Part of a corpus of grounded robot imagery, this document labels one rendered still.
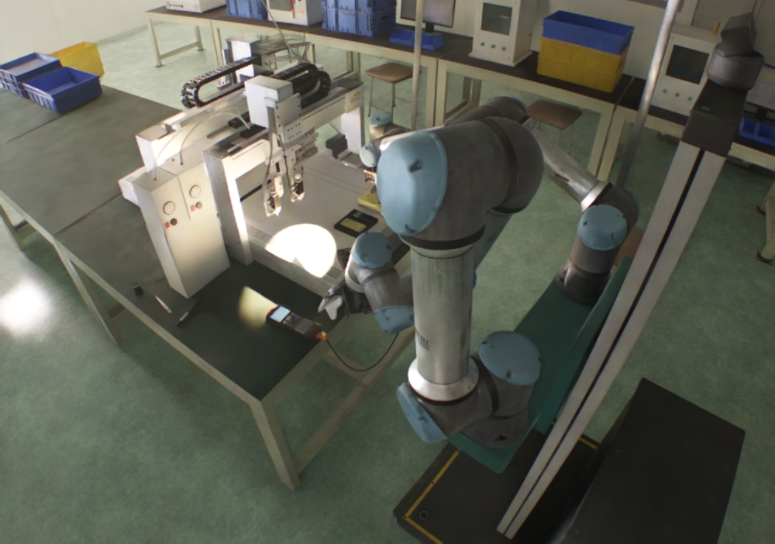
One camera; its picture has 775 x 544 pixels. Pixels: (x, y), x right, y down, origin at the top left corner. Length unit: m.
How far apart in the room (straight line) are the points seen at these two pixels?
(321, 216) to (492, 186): 1.38
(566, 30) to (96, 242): 3.21
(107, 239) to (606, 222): 1.96
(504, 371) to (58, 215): 2.27
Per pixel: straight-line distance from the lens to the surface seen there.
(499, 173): 0.59
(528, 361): 0.87
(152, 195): 1.58
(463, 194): 0.56
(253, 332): 1.66
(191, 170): 1.64
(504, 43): 3.95
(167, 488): 2.32
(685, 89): 3.73
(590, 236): 1.22
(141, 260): 2.10
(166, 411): 2.52
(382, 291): 0.91
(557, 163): 1.35
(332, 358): 2.32
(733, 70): 0.77
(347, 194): 2.03
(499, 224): 0.75
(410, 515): 1.76
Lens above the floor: 1.99
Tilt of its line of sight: 41 degrees down
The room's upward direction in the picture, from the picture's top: straight up
